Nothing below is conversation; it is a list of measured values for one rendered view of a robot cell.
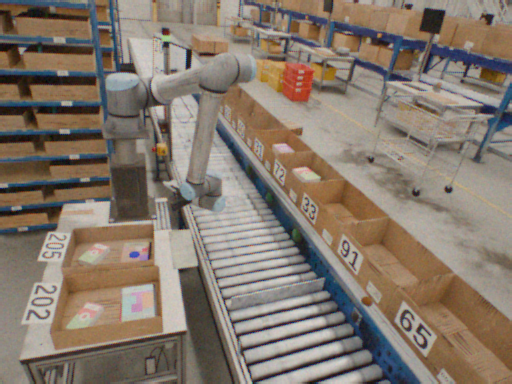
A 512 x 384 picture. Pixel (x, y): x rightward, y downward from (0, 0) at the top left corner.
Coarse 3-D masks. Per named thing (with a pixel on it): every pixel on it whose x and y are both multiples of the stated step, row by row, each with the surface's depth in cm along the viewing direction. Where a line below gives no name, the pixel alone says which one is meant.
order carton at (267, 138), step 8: (256, 136) 247; (264, 136) 256; (272, 136) 259; (280, 136) 261; (288, 136) 263; (296, 136) 251; (264, 144) 235; (288, 144) 264; (296, 144) 252; (304, 144) 241; (264, 152) 236; (272, 152) 224; (264, 160) 238; (272, 160) 225; (272, 168) 227
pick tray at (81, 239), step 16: (128, 224) 175; (144, 224) 177; (80, 240) 172; (96, 240) 175; (112, 240) 177; (128, 240) 179; (144, 240) 180; (64, 256) 152; (80, 256) 165; (112, 256) 167; (64, 272) 147; (80, 272) 149
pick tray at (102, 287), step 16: (96, 272) 146; (112, 272) 148; (128, 272) 150; (144, 272) 153; (64, 288) 141; (80, 288) 148; (96, 288) 150; (112, 288) 151; (160, 288) 146; (64, 304) 140; (80, 304) 142; (112, 304) 143; (160, 304) 145; (64, 320) 135; (112, 320) 137; (128, 320) 127; (144, 320) 129; (160, 320) 131; (64, 336) 123; (80, 336) 125; (96, 336) 127; (112, 336) 129; (128, 336) 131
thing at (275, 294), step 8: (320, 280) 161; (272, 288) 153; (280, 288) 154; (288, 288) 156; (296, 288) 158; (304, 288) 160; (312, 288) 163; (320, 288) 165; (240, 296) 148; (248, 296) 149; (256, 296) 151; (264, 296) 153; (272, 296) 155; (280, 296) 157; (288, 296) 159; (296, 296) 161; (232, 304) 148; (240, 304) 150; (248, 304) 152; (256, 304) 154
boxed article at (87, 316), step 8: (88, 304) 139; (96, 304) 139; (80, 312) 135; (88, 312) 135; (96, 312) 136; (72, 320) 132; (80, 320) 132; (88, 320) 132; (96, 320) 136; (72, 328) 129
